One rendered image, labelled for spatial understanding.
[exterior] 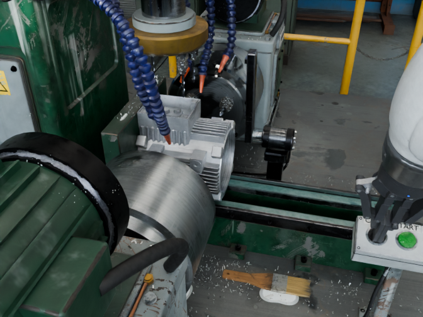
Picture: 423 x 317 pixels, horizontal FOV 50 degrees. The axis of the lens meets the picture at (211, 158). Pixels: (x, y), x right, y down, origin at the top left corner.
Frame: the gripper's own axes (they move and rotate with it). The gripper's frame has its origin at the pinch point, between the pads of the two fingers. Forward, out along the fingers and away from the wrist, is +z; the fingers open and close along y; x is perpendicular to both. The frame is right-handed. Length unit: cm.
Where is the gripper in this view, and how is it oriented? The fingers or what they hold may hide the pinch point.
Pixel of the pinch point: (381, 226)
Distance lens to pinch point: 83.1
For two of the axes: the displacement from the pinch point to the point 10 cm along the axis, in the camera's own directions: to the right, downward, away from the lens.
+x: -2.3, 8.3, -5.1
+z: 1.0, 5.4, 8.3
